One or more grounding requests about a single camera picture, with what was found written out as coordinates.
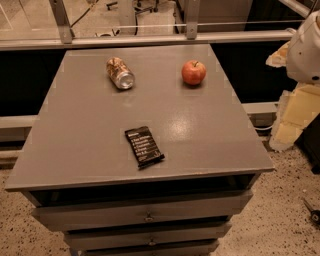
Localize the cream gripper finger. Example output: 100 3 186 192
269 83 320 151
265 42 289 68

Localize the orange soda can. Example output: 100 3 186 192
106 57 135 90

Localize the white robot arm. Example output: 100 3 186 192
266 11 320 151

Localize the red apple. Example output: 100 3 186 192
181 60 206 85

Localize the black caster wheel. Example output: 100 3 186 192
303 199 320 225

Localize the black snack bar wrapper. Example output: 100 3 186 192
125 126 165 169

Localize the grey drawer cabinet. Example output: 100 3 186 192
6 45 273 256

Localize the grey metal railing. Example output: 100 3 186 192
0 0 320 52

